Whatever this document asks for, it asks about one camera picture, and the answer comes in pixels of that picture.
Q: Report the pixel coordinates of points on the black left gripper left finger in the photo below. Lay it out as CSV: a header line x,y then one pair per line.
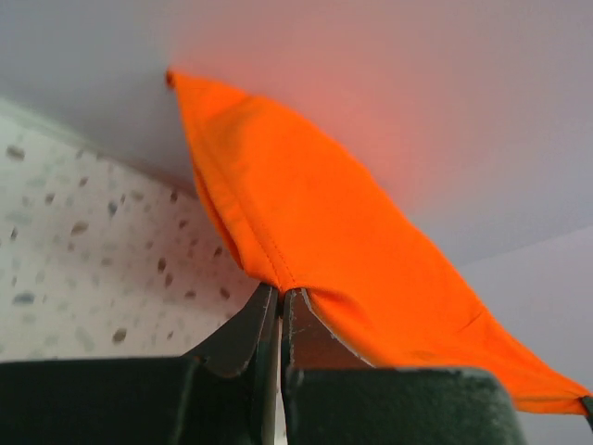
x,y
222,391

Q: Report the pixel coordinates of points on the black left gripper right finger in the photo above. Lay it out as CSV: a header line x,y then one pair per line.
x,y
332,396

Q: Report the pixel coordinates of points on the orange t-shirt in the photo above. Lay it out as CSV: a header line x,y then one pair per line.
x,y
296,210

